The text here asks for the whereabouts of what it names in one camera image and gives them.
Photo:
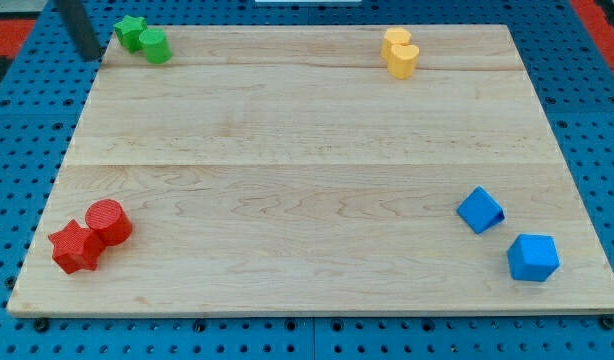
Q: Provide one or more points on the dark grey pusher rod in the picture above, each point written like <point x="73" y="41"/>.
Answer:
<point x="80" y="29"/>

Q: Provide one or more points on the yellow hexagon block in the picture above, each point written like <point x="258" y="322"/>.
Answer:
<point x="394" y="36"/>

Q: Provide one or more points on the green star block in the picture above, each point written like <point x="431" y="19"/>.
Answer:
<point x="128" y="30"/>

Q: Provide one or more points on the green cylinder block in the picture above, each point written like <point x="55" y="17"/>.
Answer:
<point x="155" y="46"/>

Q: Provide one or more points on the red cylinder block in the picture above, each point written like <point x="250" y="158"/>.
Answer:
<point x="109" y="221"/>

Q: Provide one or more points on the red star block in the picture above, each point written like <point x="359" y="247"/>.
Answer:
<point x="76" y="248"/>

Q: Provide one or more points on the blue triangular prism block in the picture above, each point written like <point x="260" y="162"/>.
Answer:
<point x="480" y="211"/>

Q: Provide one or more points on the blue cube block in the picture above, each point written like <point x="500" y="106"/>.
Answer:
<point x="533" y="257"/>

